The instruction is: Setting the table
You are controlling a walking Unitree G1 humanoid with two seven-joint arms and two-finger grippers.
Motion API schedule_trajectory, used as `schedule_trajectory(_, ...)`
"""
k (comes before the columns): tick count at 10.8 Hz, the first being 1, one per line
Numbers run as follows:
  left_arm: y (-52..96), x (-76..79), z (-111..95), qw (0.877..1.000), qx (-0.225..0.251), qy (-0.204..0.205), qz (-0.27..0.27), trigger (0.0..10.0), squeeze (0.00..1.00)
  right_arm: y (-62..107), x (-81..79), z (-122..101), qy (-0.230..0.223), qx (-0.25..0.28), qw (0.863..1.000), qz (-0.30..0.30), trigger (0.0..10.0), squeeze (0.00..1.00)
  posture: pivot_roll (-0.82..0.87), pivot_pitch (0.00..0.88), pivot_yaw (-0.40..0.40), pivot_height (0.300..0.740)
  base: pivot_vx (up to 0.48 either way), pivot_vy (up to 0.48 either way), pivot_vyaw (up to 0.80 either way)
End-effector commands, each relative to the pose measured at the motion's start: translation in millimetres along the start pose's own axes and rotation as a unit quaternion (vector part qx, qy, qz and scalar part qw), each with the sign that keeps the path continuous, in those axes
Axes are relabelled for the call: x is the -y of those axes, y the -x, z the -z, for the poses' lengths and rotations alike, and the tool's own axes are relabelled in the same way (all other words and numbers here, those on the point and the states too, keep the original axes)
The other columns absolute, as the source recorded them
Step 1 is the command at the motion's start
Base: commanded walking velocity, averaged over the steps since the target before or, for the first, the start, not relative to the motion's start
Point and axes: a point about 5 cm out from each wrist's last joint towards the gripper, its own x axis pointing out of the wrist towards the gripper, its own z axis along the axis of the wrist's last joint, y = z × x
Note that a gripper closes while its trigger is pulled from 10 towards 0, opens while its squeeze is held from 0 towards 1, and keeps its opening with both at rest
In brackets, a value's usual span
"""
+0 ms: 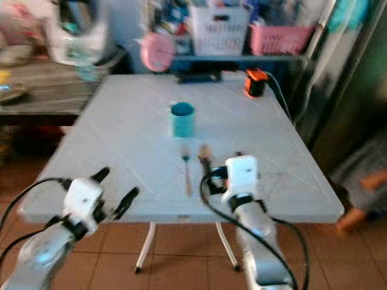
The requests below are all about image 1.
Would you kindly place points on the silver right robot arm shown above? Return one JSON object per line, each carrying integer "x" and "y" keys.
{"x": 260, "y": 248}

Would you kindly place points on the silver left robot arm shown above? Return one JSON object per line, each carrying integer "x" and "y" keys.
{"x": 45, "y": 257}

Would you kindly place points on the brown spoon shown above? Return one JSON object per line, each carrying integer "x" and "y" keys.
{"x": 204, "y": 156}

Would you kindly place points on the white metal table leg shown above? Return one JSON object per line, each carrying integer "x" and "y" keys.
{"x": 227, "y": 244}
{"x": 145, "y": 248}

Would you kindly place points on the teal cup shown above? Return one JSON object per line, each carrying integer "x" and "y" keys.
{"x": 182, "y": 124}

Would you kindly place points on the black flat object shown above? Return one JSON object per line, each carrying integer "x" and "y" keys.
{"x": 199, "y": 77}

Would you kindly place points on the orange and black device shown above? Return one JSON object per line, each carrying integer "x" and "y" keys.
{"x": 256, "y": 81}

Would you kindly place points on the clear teal-capped water bottle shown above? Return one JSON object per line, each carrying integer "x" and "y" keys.
{"x": 87, "y": 60}

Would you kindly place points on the steel plate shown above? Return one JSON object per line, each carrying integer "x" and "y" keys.
{"x": 12, "y": 93}

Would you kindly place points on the pink round object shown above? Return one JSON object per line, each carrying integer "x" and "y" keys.
{"x": 157, "y": 53}

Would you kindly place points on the yellow plastic bowl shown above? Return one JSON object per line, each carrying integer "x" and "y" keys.
{"x": 3, "y": 77}

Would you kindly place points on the white kitchen cooking machine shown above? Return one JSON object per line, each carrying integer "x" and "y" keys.
{"x": 66, "y": 36}

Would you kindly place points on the person's leg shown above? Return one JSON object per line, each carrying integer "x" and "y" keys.
{"x": 363, "y": 175}

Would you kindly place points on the white plastic basket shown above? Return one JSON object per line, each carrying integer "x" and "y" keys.
{"x": 219, "y": 30}

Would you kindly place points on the pink plastic basket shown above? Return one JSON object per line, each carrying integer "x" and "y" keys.
{"x": 281, "y": 39}

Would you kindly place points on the steel fridge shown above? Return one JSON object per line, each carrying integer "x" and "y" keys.
{"x": 338, "y": 78}

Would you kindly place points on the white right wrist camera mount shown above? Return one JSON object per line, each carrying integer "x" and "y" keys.
{"x": 242, "y": 175}

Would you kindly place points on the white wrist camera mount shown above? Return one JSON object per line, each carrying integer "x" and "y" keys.
{"x": 242, "y": 175}
{"x": 84, "y": 196}

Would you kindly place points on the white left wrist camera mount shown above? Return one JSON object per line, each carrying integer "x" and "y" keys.
{"x": 84, "y": 196}

